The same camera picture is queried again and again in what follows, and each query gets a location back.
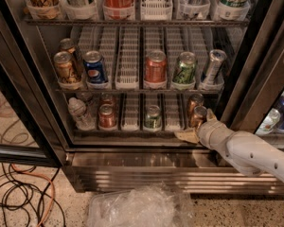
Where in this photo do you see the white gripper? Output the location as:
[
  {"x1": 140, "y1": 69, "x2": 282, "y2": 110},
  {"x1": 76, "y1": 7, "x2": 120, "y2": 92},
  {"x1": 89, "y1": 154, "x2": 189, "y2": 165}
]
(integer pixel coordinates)
[{"x1": 174, "y1": 109, "x2": 234, "y2": 151}]

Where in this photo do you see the orange soda can front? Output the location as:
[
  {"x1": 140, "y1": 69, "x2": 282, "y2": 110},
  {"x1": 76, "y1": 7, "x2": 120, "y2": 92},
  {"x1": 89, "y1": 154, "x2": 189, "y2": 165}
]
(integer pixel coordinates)
[{"x1": 189, "y1": 106, "x2": 207, "y2": 129}]

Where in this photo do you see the orange soda can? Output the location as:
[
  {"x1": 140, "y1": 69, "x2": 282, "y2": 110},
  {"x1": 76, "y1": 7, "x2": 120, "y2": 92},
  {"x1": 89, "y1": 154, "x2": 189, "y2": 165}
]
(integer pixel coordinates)
[
  {"x1": 186, "y1": 94, "x2": 204, "y2": 115},
  {"x1": 189, "y1": 106, "x2": 207, "y2": 129}
]

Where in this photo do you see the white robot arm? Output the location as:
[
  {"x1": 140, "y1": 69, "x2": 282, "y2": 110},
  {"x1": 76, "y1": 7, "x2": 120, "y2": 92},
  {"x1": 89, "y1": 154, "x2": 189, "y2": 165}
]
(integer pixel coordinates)
[{"x1": 175, "y1": 109, "x2": 284, "y2": 183}]

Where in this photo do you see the orange soda can rear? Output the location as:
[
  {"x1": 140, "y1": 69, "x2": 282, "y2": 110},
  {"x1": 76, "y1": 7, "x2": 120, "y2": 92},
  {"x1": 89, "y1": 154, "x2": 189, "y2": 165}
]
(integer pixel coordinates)
[{"x1": 186, "y1": 94, "x2": 204, "y2": 115}]

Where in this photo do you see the green can bottom shelf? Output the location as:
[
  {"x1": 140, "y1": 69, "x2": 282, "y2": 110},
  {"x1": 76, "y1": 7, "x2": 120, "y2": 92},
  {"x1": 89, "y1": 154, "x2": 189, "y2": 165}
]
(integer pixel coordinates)
[{"x1": 144, "y1": 105, "x2": 162, "y2": 129}]

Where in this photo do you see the green can shelf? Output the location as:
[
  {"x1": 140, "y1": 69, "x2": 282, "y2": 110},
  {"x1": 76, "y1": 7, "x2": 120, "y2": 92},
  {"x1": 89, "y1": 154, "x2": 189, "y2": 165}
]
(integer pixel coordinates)
[
  {"x1": 172, "y1": 51, "x2": 197, "y2": 84},
  {"x1": 144, "y1": 105, "x2": 162, "y2": 129}
]

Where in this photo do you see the green can middle shelf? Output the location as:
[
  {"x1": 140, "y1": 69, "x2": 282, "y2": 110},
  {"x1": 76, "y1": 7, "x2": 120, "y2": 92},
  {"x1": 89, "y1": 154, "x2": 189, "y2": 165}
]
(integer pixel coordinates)
[{"x1": 172, "y1": 51, "x2": 197, "y2": 84}]

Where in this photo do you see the silver slim can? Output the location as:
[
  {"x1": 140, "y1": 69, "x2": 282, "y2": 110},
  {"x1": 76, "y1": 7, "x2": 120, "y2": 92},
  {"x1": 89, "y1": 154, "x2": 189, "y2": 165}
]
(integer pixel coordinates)
[{"x1": 201, "y1": 49, "x2": 227, "y2": 84}]

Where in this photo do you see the white can right compartment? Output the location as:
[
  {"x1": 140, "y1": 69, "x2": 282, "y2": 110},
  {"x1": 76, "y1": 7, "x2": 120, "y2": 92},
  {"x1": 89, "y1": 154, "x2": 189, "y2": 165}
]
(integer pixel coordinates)
[{"x1": 257, "y1": 108, "x2": 280, "y2": 135}]

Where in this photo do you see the red can middle shelf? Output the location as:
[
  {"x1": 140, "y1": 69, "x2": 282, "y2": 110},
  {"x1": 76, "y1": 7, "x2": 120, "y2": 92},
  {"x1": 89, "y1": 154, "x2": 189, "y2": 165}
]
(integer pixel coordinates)
[{"x1": 145, "y1": 50, "x2": 167, "y2": 83}]

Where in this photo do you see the red can bottom front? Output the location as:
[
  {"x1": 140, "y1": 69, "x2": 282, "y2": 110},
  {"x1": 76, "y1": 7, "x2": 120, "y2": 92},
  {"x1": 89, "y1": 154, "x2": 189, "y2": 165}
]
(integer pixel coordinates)
[{"x1": 98, "y1": 104, "x2": 116, "y2": 128}]

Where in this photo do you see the red can bottom rear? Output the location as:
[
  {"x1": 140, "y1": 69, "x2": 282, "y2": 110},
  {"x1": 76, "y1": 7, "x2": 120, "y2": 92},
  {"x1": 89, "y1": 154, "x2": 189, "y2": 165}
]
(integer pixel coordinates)
[{"x1": 99, "y1": 93, "x2": 116, "y2": 107}]

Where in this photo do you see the stainless steel fridge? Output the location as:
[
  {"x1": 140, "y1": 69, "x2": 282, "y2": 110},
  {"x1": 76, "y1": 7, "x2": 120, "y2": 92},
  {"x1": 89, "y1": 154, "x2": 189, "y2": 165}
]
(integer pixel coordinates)
[{"x1": 0, "y1": 0, "x2": 284, "y2": 194}]

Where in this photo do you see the blue pepsi can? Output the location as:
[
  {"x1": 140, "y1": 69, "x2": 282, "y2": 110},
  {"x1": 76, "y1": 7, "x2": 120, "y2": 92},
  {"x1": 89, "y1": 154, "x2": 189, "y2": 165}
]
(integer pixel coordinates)
[{"x1": 83, "y1": 50, "x2": 108, "y2": 84}]

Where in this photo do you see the gold can middle front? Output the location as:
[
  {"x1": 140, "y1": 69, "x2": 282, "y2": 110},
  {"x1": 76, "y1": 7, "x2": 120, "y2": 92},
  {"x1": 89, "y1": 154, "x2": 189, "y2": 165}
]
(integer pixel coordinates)
[{"x1": 53, "y1": 51, "x2": 81, "y2": 84}]

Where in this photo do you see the gold can middle rear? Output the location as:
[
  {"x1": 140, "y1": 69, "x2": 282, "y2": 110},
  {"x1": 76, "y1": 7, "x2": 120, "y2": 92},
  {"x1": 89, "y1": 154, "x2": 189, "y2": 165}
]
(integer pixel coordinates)
[{"x1": 59, "y1": 38, "x2": 83, "y2": 71}]

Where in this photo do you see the clear plastic bag bin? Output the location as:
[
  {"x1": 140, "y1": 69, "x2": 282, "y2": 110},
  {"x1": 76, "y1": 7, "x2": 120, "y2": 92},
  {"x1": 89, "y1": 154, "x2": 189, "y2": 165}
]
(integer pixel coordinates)
[{"x1": 86, "y1": 183, "x2": 193, "y2": 227}]

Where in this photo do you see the clear water bottle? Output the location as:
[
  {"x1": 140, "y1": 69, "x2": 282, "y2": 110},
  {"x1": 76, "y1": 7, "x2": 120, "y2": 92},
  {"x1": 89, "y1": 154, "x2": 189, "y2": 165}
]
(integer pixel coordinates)
[{"x1": 68, "y1": 97, "x2": 95, "y2": 131}]

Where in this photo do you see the orange cable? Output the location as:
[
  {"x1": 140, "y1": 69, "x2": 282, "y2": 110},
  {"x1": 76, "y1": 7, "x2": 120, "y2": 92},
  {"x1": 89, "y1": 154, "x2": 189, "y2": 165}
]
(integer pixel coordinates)
[{"x1": 9, "y1": 164, "x2": 56, "y2": 227}]

